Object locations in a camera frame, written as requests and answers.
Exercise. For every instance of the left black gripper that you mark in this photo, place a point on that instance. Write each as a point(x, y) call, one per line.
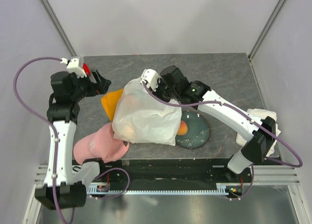
point(101, 87)

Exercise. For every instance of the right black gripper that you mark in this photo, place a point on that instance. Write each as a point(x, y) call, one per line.
point(157, 91)

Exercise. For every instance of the fake red bell pepper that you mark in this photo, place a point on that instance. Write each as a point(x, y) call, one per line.
point(86, 69)

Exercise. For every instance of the fake peach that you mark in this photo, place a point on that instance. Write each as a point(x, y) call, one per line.
point(183, 128)

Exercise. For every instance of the white plastic bag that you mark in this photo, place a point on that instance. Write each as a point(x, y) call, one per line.
point(139, 118)

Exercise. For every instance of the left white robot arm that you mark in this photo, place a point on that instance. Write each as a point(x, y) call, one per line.
point(62, 188)

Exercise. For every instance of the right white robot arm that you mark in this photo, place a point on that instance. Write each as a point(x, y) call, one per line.
point(258, 132)

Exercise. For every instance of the orange cloth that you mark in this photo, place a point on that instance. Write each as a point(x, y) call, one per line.
point(109, 102)

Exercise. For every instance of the blue ceramic plate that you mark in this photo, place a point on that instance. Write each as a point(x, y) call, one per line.
point(198, 131)

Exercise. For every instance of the pink cap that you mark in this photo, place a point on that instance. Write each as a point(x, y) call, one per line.
point(100, 144)

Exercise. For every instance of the white folded towel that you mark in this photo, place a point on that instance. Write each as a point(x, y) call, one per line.
point(261, 113)

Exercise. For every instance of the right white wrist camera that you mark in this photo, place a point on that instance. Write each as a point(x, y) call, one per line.
point(150, 77)

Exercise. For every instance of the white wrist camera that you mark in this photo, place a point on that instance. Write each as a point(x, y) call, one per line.
point(150, 77)
point(75, 65)

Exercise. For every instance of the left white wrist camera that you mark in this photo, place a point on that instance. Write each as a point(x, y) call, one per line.
point(75, 65)

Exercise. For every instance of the left aluminium frame post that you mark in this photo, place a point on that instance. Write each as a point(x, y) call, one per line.
point(58, 27)

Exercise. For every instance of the aluminium frame post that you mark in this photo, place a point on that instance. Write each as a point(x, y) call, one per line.
point(58, 27)
point(268, 25)

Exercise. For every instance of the slotted cable duct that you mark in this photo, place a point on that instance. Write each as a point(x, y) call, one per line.
point(94, 189)

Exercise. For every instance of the right aluminium frame post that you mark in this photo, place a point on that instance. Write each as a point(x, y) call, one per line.
point(268, 25)

